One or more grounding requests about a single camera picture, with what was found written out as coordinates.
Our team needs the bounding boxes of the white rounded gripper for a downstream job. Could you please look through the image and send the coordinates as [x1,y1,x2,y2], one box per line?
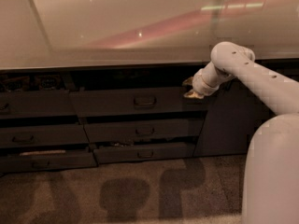
[182,70,219,99]

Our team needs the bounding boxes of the grey drawer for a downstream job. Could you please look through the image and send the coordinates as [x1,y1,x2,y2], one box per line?
[93,142,195,163]
[0,90,75,119]
[84,119,204,143]
[0,150,97,173]
[70,87,208,118]
[0,124,88,148]

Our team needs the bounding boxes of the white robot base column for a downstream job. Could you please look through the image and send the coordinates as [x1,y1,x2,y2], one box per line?
[242,114,299,224]

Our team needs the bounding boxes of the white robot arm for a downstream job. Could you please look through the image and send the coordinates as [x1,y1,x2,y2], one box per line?
[183,42,299,115]

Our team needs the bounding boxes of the dark items in left drawer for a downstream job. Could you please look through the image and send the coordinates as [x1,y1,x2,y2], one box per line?
[0,74,64,92]

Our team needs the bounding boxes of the grey cabinet door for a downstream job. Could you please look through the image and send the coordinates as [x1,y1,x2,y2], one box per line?
[194,80,271,157]

